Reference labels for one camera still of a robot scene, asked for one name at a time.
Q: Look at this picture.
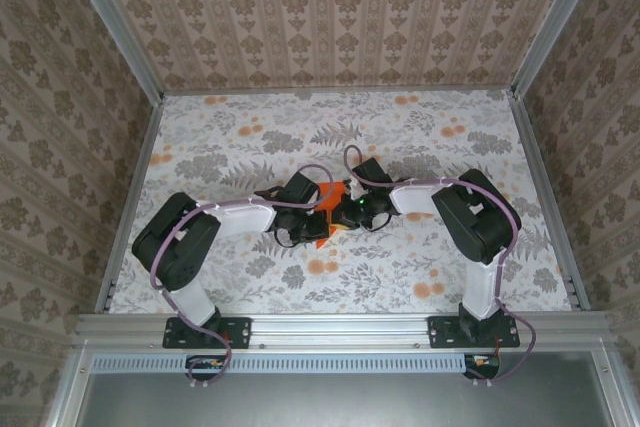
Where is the orange paper sheet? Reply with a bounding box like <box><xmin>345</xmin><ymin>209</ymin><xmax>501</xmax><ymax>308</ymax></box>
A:
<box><xmin>312</xmin><ymin>179</ymin><xmax>352</xmax><ymax>252</ymax></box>

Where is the floral patterned table cover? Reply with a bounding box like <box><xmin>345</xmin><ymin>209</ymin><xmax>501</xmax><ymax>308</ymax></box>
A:
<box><xmin>107</xmin><ymin>89</ymin><xmax>576</xmax><ymax>316</ymax></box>

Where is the aluminium back edge strip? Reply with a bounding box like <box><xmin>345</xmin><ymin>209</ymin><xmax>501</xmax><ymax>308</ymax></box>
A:
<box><xmin>160</xmin><ymin>84</ymin><xmax>516</xmax><ymax>97</ymax></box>

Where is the grey metal panel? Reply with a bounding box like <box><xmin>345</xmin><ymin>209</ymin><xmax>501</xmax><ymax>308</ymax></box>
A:
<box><xmin>82</xmin><ymin>371</ymin><xmax>609</xmax><ymax>427</ymax></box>

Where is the left thin black wrist cable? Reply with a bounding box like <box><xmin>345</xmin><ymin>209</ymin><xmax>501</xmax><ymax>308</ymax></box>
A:
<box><xmin>273</xmin><ymin>229</ymin><xmax>304</xmax><ymax>250</ymax></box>

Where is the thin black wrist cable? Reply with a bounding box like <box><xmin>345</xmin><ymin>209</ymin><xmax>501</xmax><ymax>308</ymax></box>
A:
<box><xmin>273</xmin><ymin>229</ymin><xmax>304</xmax><ymax>250</ymax></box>
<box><xmin>366</xmin><ymin>210</ymin><xmax>395</xmax><ymax>234</ymax></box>

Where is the right thin black wrist cable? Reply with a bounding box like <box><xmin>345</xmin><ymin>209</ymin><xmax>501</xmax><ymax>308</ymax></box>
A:
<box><xmin>366</xmin><ymin>210</ymin><xmax>395</xmax><ymax>234</ymax></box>

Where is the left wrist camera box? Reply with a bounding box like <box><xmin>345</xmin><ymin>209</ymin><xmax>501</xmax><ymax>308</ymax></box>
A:
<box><xmin>279</xmin><ymin>170</ymin><xmax>322</xmax><ymax>203</ymax></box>

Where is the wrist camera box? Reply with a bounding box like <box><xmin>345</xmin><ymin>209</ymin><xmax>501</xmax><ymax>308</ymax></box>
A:
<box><xmin>279</xmin><ymin>170</ymin><xmax>322</xmax><ymax>203</ymax></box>
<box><xmin>352</xmin><ymin>156</ymin><xmax>394</xmax><ymax>189</ymax></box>

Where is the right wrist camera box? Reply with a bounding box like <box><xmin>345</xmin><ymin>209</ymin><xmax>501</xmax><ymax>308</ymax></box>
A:
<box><xmin>352</xmin><ymin>156</ymin><xmax>394</xmax><ymax>189</ymax></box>

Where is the aluminium front rail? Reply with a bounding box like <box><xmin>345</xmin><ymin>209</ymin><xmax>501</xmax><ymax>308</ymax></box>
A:
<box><xmin>74</xmin><ymin>310</ymin><xmax>615</xmax><ymax>351</ymax></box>

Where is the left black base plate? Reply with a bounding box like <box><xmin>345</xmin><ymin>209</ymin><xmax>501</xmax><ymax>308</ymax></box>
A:
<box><xmin>162</xmin><ymin>315</ymin><xmax>252</xmax><ymax>350</ymax></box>

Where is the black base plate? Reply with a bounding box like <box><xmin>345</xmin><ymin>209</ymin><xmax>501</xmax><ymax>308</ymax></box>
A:
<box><xmin>162</xmin><ymin>315</ymin><xmax>252</xmax><ymax>350</ymax></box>
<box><xmin>428</xmin><ymin>315</ymin><xmax>521</xmax><ymax>350</ymax></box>

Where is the slotted grey cable duct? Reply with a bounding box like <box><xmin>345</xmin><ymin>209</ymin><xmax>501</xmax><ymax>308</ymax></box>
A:
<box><xmin>92</xmin><ymin>354</ymin><xmax>466</xmax><ymax>376</ymax></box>

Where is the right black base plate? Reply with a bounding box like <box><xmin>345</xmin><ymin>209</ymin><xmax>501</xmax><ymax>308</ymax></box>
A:
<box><xmin>428</xmin><ymin>315</ymin><xmax>521</xmax><ymax>350</ymax></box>

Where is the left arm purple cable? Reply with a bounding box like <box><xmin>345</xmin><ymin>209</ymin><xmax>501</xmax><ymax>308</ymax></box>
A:
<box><xmin>149</xmin><ymin>163</ymin><xmax>345</xmax><ymax>391</ymax></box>

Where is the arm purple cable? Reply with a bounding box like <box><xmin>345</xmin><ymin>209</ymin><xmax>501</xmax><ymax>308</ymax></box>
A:
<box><xmin>149</xmin><ymin>163</ymin><xmax>345</xmax><ymax>391</ymax></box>
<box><xmin>342</xmin><ymin>144</ymin><xmax>539</xmax><ymax>388</ymax></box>

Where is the left aluminium side rail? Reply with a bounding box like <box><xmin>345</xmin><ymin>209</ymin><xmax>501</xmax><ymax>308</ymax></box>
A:
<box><xmin>92</xmin><ymin>94</ymin><xmax>166</xmax><ymax>316</ymax></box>

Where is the aluminium side rail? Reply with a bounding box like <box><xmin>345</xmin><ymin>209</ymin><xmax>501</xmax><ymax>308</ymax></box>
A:
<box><xmin>507</xmin><ymin>89</ymin><xmax>594</xmax><ymax>313</ymax></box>
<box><xmin>92</xmin><ymin>94</ymin><xmax>166</xmax><ymax>316</ymax></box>

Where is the right aluminium side rail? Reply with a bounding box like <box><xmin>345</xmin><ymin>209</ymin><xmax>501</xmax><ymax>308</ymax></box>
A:
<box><xmin>507</xmin><ymin>89</ymin><xmax>594</xmax><ymax>313</ymax></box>

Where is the left black cable port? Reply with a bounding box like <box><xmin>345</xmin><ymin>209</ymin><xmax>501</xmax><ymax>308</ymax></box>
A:
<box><xmin>185</xmin><ymin>354</ymin><xmax>227</xmax><ymax>383</ymax></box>

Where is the black cable port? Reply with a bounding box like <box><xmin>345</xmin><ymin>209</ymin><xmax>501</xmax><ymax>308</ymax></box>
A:
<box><xmin>463</xmin><ymin>352</ymin><xmax>502</xmax><ymax>381</ymax></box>
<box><xmin>185</xmin><ymin>354</ymin><xmax>227</xmax><ymax>383</ymax></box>

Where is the right black cable port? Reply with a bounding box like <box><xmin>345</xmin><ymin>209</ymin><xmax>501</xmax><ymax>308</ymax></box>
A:
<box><xmin>463</xmin><ymin>352</ymin><xmax>502</xmax><ymax>381</ymax></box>

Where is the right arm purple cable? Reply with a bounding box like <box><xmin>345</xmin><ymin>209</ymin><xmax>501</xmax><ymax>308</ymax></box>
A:
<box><xmin>342</xmin><ymin>144</ymin><xmax>539</xmax><ymax>388</ymax></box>

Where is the right aluminium corner post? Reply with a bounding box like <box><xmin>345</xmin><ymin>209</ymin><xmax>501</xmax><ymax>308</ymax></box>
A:
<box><xmin>509</xmin><ymin>0</ymin><xmax>610</xmax><ymax>101</ymax></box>

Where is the aluminium corner post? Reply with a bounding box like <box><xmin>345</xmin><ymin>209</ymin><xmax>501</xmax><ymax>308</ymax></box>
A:
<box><xmin>58</xmin><ymin>0</ymin><xmax>166</xmax><ymax>103</ymax></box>
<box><xmin>509</xmin><ymin>0</ymin><xmax>610</xmax><ymax>101</ymax></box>

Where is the left aluminium corner post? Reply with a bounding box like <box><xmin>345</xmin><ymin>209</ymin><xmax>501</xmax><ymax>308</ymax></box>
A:
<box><xmin>58</xmin><ymin>0</ymin><xmax>166</xmax><ymax>103</ymax></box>

